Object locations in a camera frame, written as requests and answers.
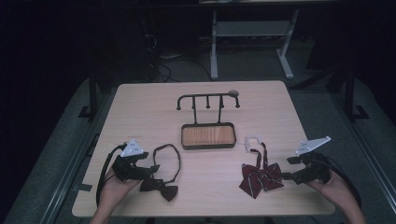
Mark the person's left hand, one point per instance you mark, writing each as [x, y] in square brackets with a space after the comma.
[116, 188]

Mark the red striped bow tie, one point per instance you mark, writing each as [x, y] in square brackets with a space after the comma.
[261, 177]

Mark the white metal desk frame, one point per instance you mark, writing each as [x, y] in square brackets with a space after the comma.
[249, 28]

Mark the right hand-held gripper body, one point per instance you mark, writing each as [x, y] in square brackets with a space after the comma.
[314, 168]

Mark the person's right hand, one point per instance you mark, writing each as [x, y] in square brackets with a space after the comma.
[328, 189]

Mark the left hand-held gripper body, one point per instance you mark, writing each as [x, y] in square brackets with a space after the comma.
[127, 168]

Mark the black bow tie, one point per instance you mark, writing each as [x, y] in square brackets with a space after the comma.
[162, 185]

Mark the black rack with wooden tray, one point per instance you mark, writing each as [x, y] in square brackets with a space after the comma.
[208, 135]

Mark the grey tape strip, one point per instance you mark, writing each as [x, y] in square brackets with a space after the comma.
[83, 187]

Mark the black metal stand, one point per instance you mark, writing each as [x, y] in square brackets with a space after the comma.
[92, 96]
[350, 93]

